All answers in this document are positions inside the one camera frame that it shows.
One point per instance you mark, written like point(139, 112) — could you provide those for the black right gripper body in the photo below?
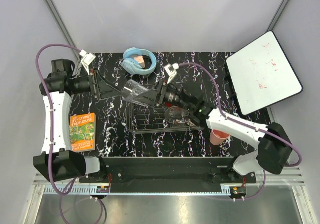
point(160, 100)

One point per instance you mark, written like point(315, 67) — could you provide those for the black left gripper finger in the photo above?
point(105, 84)
point(108, 94)

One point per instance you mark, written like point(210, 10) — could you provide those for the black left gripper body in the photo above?
point(93, 80)

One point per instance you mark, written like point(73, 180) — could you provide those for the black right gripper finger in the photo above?
point(147, 100)
point(155, 91)

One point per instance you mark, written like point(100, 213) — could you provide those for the clear drinking glass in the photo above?
point(133, 92)

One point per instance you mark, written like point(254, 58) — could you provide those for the clear glass plate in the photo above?
point(177, 117)

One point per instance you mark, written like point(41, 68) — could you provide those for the pink plastic cup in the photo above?
point(218, 137)

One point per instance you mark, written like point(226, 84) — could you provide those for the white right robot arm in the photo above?
point(271, 142)

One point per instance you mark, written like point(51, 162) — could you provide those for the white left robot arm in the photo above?
point(57, 160)

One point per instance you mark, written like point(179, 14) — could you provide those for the light blue headphones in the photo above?
point(132, 66)

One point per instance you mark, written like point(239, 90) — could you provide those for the pink wooden cube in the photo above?
point(140, 60)

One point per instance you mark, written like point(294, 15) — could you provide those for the orange children's book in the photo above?
point(82, 131)

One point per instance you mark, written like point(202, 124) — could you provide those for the white whiteboard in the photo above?
point(262, 75)

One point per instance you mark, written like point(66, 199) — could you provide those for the metal wire dish rack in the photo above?
point(147, 119)

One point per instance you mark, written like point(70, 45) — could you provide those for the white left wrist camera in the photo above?
point(86, 60)

